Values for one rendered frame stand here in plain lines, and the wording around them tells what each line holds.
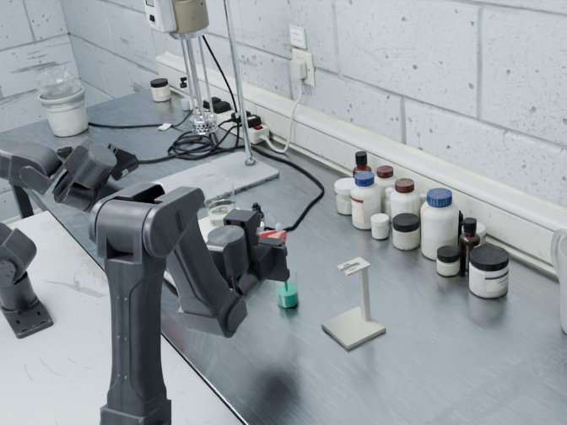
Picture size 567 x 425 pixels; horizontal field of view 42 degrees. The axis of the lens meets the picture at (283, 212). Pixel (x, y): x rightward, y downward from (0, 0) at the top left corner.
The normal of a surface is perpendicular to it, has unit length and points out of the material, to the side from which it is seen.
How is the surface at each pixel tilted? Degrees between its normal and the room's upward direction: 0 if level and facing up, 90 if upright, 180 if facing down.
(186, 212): 90
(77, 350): 0
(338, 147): 90
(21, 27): 90
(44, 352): 0
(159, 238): 90
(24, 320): 0
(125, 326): 71
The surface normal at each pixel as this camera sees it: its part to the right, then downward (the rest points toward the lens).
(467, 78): -0.83, 0.34
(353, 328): -0.11, -0.88
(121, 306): -0.42, 0.15
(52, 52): 0.55, 0.34
